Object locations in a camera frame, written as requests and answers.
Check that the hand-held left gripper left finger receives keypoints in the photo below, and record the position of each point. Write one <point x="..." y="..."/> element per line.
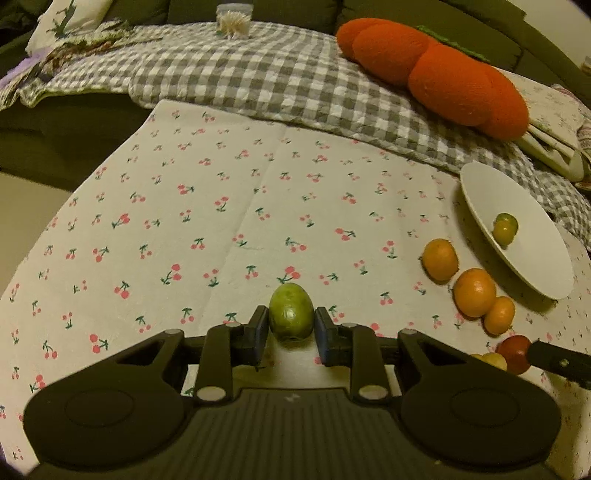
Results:
<point x="258" y="340"/>

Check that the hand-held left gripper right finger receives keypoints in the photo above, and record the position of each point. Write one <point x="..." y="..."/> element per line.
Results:
<point x="323" y="342"/>

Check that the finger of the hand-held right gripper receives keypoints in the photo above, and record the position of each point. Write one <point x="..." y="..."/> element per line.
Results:
<point x="558" y="362"/>

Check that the green oval fruit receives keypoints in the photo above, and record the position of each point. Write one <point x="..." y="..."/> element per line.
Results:
<point x="291" y="316"/>

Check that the red tomato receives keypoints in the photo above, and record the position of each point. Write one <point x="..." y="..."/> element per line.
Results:
<point x="513" y="354"/>

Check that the small yellow fruit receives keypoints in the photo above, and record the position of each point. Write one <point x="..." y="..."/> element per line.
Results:
<point x="493" y="361"/>

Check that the large orange mandarin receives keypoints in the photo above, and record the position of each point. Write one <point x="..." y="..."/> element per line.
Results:
<point x="474" y="293"/>

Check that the green-yellow round fruit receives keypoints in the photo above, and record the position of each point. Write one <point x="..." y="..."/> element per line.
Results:
<point x="504" y="230"/>

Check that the white ribbed plate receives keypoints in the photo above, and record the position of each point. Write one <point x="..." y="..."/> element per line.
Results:
<point x="508" y="194"/>

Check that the cherry print tablecloth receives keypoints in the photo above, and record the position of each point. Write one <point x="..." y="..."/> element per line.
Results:
<point x="184" y="184"/>

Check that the folded beige cloth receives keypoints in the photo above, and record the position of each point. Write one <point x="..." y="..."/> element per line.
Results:
<point x="554" y="154"/>

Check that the folded floral sheet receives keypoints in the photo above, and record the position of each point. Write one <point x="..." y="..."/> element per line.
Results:
<point x="549" y="106"/>

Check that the grey checkered blanket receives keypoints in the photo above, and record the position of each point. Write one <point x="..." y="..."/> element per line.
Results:
<point x="277" y="83"/>

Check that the dark green sofa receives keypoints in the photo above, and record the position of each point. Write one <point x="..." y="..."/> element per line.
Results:
<point x="69" y="138"/>

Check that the orange pumpkin cushion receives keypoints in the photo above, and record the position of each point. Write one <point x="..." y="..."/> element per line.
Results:
<point x="438" y="64"/>

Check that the clear toothpick jar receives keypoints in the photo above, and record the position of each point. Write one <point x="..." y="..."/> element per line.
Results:
<point x="234" y="21"/>

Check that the floral quilted cloth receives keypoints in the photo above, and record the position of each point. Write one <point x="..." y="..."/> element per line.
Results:
<point x="69" y="53"/>

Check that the white embroidered pillow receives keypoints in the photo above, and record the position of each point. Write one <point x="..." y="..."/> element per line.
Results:
<point x="60" y="23"/>

